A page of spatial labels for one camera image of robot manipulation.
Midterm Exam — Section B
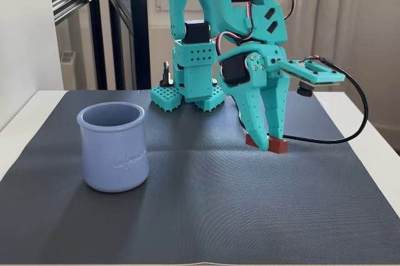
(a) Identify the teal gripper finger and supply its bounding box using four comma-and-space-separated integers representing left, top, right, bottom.
259, 72, 291, 140
226, 86, 269, 151

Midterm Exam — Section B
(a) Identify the wrist camera on teal mount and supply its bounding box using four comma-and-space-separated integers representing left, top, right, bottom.
276, 59, 346, 98

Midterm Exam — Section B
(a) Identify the beige curtain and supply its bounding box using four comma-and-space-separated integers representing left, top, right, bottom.
312, 0, 400, 137

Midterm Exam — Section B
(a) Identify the lavender ceramic pot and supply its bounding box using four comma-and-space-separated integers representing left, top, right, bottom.
76, 101, 149, 193

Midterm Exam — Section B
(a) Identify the black camera cable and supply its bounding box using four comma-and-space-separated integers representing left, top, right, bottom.
239, 56, 369, 145

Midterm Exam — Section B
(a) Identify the red white black servo wire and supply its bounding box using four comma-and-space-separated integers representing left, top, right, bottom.
215, 0, 254, 61

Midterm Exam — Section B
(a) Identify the dark grey woven mat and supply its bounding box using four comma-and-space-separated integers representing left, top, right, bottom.
0, 89, 396, 264

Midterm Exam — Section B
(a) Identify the red-brown wooden block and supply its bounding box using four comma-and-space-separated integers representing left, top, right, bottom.
244, 133, 288, 154

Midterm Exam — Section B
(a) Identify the teal gripper body with servo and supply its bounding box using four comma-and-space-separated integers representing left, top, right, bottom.
217, 42, 291, 92

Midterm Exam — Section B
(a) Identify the white wall vent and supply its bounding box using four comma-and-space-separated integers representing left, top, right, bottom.
59, 50, 77, 64

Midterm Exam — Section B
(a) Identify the black framed glass door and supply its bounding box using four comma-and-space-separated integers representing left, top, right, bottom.
51, 0, 149, 91

